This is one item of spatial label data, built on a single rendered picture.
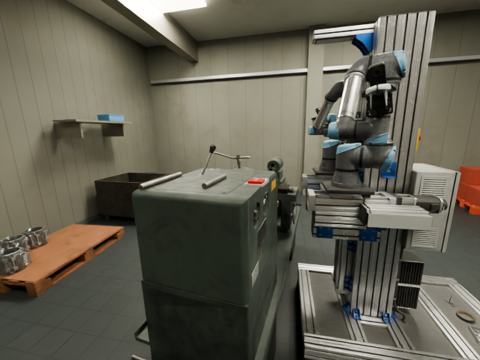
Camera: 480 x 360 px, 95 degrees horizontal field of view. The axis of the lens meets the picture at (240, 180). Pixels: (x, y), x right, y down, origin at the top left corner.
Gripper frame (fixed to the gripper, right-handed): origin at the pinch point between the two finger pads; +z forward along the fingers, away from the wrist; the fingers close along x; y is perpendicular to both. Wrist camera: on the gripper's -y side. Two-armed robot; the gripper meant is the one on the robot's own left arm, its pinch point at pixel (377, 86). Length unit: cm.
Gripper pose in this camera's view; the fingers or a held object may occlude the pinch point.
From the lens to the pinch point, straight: 75.8
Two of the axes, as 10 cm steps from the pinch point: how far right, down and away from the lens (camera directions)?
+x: -8.3, 0.3, 5.6
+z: -5.5, 1.9, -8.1
